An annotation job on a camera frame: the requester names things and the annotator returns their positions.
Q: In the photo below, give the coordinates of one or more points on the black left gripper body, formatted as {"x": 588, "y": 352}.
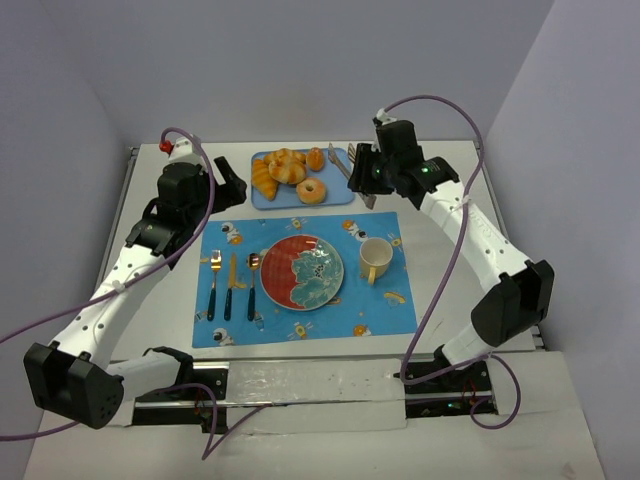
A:
{"x": 228, "y": 181}

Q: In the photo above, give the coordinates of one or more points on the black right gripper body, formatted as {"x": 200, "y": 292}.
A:
{"x": 362, "y": 170}

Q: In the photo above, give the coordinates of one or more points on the metal food tongs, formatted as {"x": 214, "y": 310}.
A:
{"x": 367, "y": 199}

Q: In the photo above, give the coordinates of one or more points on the sugared ring doughnut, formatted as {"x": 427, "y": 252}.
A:
{"x": 311, "y": 191}

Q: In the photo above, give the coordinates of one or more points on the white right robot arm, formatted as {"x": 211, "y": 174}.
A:
{"x": 517, "y": 290}

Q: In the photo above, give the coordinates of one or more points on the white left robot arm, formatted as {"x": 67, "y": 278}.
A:
{"x": 73, "y": 375}

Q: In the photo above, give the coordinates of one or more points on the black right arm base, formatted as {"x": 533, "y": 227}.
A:
{"x": 452, "y": 394}

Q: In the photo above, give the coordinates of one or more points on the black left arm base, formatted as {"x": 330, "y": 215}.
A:
{"x": 187, "y": 406}

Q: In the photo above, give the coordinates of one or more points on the braided golden bread roll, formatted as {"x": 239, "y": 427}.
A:
{"x": 286, "y": 166}

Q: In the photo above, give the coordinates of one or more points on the golden croissant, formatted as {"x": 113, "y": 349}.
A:
{"x": 262, "y": 180}

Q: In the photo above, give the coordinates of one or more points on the light blue plastic tray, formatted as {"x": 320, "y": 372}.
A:
{"x": 335, "y": 181}

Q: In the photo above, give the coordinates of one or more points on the round orange bun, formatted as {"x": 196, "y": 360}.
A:
{"x": 315, "y": 159}

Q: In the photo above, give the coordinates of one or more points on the cream yellow mug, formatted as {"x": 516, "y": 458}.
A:
{"x": 375, "y": 257}

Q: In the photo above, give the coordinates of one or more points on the red and teal plate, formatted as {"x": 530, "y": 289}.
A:
{"x": 301, "y": 272}

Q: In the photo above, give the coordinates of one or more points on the blue space-print placemat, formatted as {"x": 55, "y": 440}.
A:
{"x": 358, "y": 310}

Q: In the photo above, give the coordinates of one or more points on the gold fork dark handle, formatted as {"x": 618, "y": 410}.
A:
{"x": 216, "y": 265}

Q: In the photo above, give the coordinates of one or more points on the gold knife dark handle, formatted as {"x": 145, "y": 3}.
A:
{"x": 231, "y": 284}

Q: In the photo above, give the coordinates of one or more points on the gold spoon dark handle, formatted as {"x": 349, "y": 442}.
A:
{"x": 253, "y": 262}

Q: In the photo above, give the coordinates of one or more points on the silver front mounting rail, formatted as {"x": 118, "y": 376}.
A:
{"x": 317, "y": 383}

